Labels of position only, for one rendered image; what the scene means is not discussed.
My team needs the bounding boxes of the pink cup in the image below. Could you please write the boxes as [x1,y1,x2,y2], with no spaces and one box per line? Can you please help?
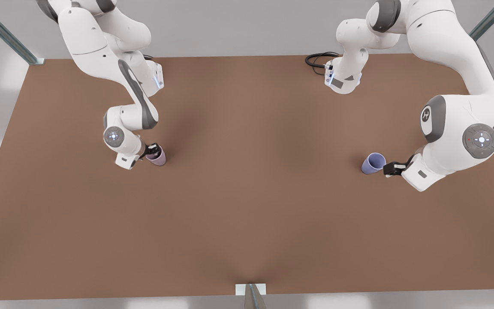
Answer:
[146,145,166,166]

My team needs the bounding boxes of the purple cup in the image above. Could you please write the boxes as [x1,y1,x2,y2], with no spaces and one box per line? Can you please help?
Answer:
[361,153,386,175]

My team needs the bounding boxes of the black cable loop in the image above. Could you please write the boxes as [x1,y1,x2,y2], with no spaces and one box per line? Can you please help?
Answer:
[305,52,341,76]

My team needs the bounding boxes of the silver frame post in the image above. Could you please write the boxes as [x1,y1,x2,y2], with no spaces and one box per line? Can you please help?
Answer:
[470,0,494,41]
[235,283,267,309]
[0,0,45,65]

